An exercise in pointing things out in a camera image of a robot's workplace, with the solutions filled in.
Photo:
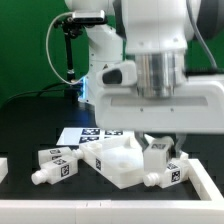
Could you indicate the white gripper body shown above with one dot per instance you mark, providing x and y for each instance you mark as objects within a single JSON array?
[{"x": 197, "y": 106}]

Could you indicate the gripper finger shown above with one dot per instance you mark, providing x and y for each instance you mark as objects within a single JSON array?
[
  {"x": 139, "y": 136},
  {"x": 180, "y": 140}
]

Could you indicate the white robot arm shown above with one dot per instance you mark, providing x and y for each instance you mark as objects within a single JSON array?
[{"x": 150, "y": 92}]

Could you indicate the marker sheet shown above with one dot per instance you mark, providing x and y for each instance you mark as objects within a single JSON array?
[{"x": 75, "y": 136}]

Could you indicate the white block left edge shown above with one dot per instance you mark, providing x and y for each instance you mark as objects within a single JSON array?
[{"x": 3, "y": 168}]

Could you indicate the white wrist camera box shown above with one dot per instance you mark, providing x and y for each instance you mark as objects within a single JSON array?
[{"x": 120, "y": 74}]

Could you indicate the camera on black stand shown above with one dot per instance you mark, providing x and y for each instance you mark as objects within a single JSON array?
[{"x": 72, "y": 26}]

